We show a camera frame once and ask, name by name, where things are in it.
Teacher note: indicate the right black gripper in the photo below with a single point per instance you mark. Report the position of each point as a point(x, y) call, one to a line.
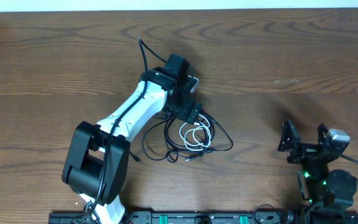
point(306, 150)

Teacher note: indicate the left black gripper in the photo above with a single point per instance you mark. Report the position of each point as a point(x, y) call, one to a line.
point(187, 112)

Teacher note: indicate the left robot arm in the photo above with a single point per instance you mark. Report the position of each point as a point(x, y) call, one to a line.
point(97, 159)

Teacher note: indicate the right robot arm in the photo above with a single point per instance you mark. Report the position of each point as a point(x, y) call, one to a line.
point(329, 192)

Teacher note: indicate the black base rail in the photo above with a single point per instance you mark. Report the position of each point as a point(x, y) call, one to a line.
point(257, 216)

